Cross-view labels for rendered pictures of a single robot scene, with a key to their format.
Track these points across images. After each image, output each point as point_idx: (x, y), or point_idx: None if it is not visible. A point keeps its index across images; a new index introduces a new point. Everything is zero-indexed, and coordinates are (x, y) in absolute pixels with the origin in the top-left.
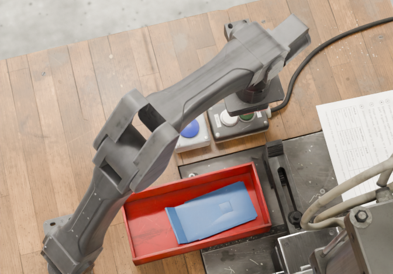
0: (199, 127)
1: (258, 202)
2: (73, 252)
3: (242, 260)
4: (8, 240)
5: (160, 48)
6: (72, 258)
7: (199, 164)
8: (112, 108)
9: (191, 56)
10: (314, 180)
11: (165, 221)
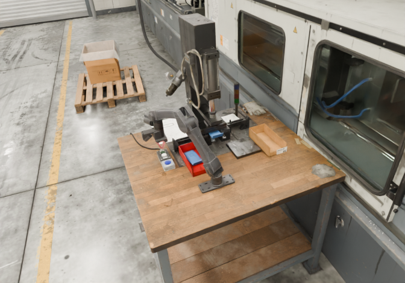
0: (167, 160)
1: (188, 149)
2: (213, 156)
3: None
4: (210, 201)
5: (138, 177)
6: (215, 157)
7: (178, 163)
8: (161, 184)
9: (141, 169)
10: None
11: (197, 166)
